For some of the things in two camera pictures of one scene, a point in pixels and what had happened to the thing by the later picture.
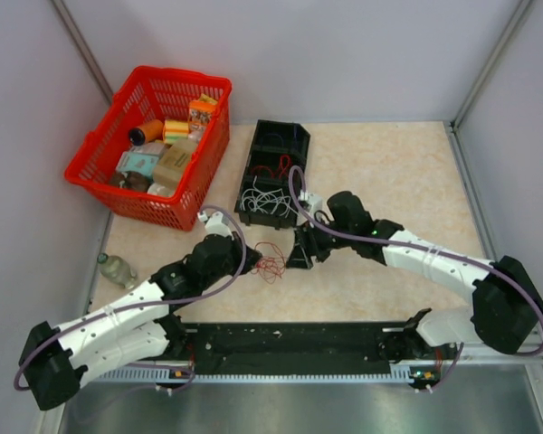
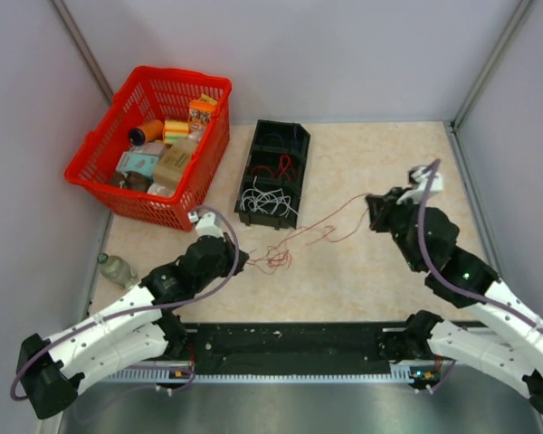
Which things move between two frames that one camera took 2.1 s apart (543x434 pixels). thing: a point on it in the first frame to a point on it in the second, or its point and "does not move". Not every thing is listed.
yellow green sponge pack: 176,129 does not move
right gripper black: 307,245 to 382,206
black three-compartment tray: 264,198 does not move
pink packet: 151,147 does not move
